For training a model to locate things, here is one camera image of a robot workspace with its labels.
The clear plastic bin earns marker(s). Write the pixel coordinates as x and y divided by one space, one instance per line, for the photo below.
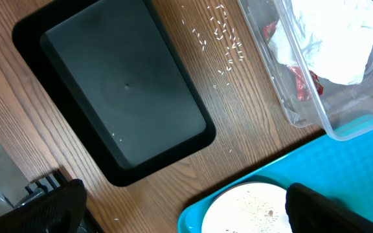
343 111

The black tray bin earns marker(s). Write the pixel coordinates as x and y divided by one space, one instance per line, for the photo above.
112 71

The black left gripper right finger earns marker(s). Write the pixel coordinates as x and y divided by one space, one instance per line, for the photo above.
310 212

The red snack wrapper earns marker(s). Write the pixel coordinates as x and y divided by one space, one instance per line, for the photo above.
303 93

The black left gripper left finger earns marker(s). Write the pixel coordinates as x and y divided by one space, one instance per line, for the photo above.
60 210

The white napkin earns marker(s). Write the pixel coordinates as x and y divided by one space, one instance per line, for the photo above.
335 37

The white plate with crumbs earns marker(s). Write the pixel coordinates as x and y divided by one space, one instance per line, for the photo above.
251 207

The teal plastic tray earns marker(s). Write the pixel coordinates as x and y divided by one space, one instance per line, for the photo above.
341 170

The scattered rice grains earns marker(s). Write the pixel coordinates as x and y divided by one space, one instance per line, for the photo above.
212 31

